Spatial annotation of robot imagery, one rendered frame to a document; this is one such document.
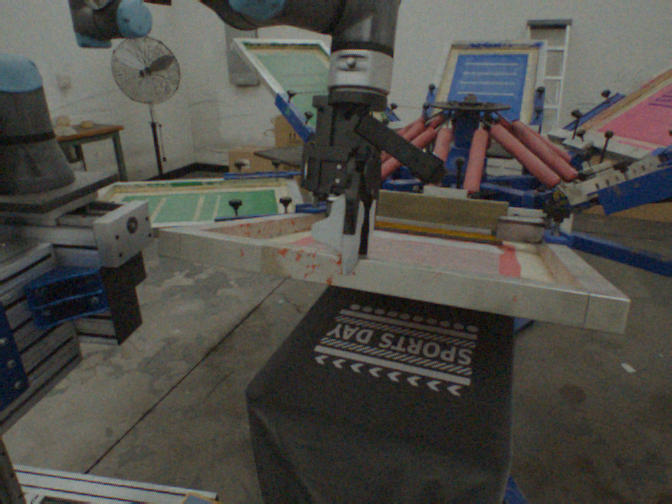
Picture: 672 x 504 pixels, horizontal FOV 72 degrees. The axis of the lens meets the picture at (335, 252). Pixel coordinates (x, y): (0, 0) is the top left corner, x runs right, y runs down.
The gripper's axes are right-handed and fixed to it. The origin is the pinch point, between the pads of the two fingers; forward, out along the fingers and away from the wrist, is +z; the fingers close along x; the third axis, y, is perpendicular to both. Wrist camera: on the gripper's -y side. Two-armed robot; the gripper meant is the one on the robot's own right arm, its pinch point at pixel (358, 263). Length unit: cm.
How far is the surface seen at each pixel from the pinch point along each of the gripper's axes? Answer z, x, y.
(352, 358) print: 23.9, -27.0, 6.8
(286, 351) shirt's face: 24.6, -24.8, 19.8
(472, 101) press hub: -43, -132, -1
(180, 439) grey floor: 104, -94, 96
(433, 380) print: 24.2, -26.0, -8.9
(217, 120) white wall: -66, -467, 338
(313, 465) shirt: 40.0, -15.2, 8.6
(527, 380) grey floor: 81, -182, -42
